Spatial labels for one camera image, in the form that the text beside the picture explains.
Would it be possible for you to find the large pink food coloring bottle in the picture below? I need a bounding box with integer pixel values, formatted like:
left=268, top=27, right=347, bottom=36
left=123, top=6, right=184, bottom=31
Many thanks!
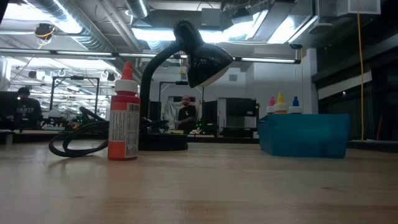
left=266, top=95, right=277, bottom=115

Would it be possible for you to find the large orange food coloring bottle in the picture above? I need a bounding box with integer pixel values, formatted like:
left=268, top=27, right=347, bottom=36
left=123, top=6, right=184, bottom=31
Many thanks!
left=107, top=61, right=141, bottom=162

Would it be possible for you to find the large yellow food coloring bottle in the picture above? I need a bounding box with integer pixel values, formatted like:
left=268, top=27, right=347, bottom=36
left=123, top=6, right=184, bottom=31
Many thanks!
left=273, top=91, right=289, bottom=115

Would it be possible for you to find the large blue food coloring bottle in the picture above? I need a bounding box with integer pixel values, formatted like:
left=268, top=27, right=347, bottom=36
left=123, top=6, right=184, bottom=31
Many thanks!
left=288, top=96, right=304, bottom=115

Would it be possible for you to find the person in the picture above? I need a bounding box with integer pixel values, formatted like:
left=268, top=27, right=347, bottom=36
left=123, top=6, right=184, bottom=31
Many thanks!
left=12, top=86, right=44, bottom=130
left=175, top=95, right=198, bottom=134

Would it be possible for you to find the black computer cabinet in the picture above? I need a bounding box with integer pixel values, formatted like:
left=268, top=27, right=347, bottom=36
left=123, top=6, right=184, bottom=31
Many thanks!
left=217, top=97, right=261, bottom=138

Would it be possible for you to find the black desk lamp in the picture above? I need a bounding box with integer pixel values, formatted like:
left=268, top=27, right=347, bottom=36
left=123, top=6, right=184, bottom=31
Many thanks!
left=138, top=19, right=234, bottom=152

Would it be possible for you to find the rig light bar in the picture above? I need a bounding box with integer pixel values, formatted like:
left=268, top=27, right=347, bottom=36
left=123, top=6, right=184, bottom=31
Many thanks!
left=0, top=48, right=302, bottom=65

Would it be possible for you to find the teal plastic bin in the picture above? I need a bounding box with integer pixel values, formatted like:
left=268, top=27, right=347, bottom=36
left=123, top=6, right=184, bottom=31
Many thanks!
left=257, top=113, right=351, bottom=159

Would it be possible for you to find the black ceiling device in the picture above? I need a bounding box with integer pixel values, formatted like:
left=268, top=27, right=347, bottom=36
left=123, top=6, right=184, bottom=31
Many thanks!
left=34, top=22, right=57, bottom=40

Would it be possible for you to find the black monitor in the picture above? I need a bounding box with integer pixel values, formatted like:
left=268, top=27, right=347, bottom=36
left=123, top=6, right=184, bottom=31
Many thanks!
left=0, top=91, right=19, bottom=116

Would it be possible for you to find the black aluminium table frame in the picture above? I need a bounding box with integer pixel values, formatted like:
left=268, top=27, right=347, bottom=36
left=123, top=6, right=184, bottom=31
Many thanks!
left=0, top=129, right=398, bottom=153

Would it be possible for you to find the black lamp cable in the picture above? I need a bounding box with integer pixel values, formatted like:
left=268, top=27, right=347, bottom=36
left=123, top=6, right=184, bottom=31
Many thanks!
left=48, top=119, right=170, bottom=158

